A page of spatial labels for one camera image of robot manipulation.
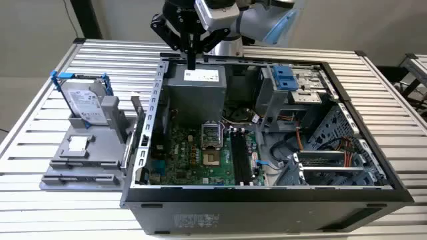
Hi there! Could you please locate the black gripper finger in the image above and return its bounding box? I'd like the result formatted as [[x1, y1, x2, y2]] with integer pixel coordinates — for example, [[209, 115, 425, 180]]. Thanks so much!
[[149, 14, 193, 71], [190, 28, 232, 71]]

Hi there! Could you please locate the black RAM slot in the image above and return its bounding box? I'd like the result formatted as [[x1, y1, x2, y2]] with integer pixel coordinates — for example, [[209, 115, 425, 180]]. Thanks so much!
[[234, 129, 246, 186], [238, 129, 250, 186], [230, 129, 242, 186]]

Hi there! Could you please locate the grey power supply unit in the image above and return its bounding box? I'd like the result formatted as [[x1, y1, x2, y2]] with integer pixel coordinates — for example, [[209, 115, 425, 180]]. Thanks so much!
[[161, 63, 228, 126]]

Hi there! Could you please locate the blue plastic drive latch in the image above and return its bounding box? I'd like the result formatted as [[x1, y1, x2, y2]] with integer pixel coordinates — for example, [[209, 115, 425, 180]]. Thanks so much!
[[271, 64, 297, 92]]

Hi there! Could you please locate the green graphics card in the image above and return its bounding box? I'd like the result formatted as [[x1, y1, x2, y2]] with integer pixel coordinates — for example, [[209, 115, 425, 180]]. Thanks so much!
[[121, 94, 148, 176]]

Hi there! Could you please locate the hard disk in blue carrier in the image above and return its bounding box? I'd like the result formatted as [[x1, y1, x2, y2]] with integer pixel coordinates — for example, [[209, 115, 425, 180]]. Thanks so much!
[[49, 71, 114, 129]]

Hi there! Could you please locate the metal socket cover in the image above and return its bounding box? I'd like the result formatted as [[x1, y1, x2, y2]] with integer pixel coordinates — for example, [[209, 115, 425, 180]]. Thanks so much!
[[201, 121, 224, 149]]

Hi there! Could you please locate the CPU socket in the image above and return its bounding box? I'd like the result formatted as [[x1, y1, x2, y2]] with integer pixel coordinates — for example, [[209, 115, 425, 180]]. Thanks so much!
[[201, 147, 222, 169]]

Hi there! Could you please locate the green motherboard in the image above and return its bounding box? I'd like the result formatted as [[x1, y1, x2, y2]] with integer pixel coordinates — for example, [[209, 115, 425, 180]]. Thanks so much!
[[148, 122, 268, 187]]

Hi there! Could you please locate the grey parts rack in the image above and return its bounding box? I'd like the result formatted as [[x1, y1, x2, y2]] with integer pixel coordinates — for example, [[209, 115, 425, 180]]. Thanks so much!
[[38, 96, 141, 192]]

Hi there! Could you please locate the silver CPU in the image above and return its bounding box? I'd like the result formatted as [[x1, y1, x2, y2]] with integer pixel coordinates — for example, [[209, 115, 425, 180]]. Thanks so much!
[[68, 136, 92, 152]]

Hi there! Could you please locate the blue port connector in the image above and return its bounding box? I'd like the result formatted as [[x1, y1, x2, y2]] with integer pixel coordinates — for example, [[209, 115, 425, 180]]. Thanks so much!
[[152, 161, 166, 176]]

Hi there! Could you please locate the metal slat side table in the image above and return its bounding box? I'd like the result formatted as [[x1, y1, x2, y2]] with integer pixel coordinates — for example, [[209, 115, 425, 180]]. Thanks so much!
[[397, 52, 427, 111]]

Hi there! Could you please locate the grey metal disk bay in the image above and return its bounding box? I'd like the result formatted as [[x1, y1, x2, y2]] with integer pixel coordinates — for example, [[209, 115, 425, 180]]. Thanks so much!
[[277, 149, 384, 187]]

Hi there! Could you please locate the black PC case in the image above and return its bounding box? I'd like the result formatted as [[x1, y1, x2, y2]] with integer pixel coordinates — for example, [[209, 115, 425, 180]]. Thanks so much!
[[118, 52, 415, 236]]

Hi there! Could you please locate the black upright post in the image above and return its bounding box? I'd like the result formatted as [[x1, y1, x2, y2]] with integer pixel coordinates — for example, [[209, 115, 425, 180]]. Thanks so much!
[[68, 0, 104, 40]]

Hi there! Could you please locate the power wire bundle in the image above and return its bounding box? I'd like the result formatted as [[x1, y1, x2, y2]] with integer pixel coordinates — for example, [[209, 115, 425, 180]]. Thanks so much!
[[221, 106, 261, 126]]

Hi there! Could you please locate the black looped cable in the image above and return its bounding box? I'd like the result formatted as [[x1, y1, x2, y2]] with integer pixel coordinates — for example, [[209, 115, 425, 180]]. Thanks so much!
[[268, 139, 299, 166]]

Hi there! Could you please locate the orange red wire bundle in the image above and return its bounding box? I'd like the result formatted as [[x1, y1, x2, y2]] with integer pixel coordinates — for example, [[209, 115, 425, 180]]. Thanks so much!
[[337, 136, 356, 168]]

